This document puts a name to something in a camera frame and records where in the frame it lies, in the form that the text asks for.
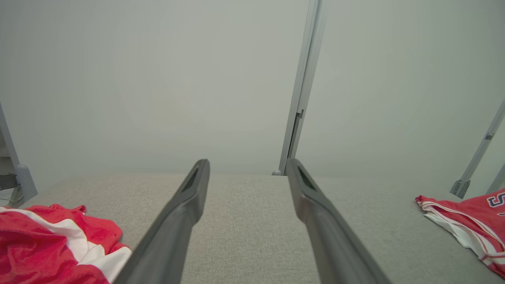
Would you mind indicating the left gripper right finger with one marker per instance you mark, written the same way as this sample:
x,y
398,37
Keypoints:
x,y
327,236

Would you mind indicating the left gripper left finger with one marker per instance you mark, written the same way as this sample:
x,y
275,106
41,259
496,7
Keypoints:
x,y
169,244

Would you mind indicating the red shorts with white waistband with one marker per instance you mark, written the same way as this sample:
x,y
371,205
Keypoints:
x,y
23,252

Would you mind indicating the red jersey with striped trim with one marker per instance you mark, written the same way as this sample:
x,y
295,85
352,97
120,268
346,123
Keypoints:
x,y
473,213

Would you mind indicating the grey fabric sofa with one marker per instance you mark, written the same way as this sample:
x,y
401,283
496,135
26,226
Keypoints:
x,y
252,236

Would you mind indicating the grey slanted post with bracket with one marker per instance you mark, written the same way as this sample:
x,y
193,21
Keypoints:
x,y
461,185

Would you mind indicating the grey partition post, two feet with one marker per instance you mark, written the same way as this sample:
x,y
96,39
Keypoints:
x,y
305,79

